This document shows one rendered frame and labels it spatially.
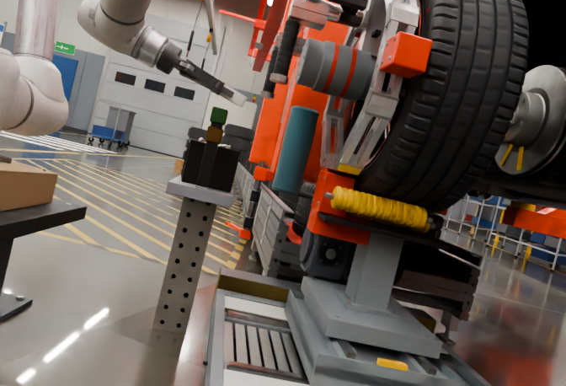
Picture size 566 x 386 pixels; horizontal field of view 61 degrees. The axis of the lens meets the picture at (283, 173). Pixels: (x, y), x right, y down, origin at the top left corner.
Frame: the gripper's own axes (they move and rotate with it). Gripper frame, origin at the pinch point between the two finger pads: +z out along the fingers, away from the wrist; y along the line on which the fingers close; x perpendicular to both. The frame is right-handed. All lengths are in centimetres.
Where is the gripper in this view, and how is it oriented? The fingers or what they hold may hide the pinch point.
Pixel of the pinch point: (232, 95)
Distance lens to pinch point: 126.2
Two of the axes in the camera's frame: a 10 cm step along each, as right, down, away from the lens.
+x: -4.9, 8.7, -0.3
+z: 8.5, 4.8, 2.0
